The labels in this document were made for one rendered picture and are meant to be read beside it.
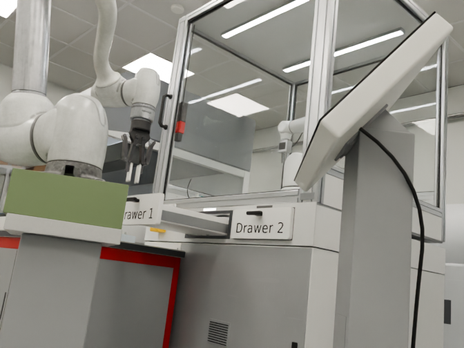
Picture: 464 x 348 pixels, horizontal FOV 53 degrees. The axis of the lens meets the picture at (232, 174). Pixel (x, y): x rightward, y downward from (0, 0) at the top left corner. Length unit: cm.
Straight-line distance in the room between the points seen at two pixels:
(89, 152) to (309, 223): 72
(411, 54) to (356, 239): 38
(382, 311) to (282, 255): 66
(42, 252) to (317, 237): 82
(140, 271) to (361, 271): 108
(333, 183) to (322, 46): 49
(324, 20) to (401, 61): 91
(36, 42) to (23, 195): 54
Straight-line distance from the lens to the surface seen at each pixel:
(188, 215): 171
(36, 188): 126
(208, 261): 189
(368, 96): 89
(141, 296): 191
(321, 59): 174
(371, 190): 103
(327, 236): 160
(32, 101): 152
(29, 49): 159
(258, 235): 168
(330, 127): 85
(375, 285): 101
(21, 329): 130
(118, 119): 267
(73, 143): 135
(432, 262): 224
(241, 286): 174
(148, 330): 195
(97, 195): 127
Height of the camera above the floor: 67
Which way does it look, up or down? 13 degrees up
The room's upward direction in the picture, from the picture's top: 7 degrees clockwise
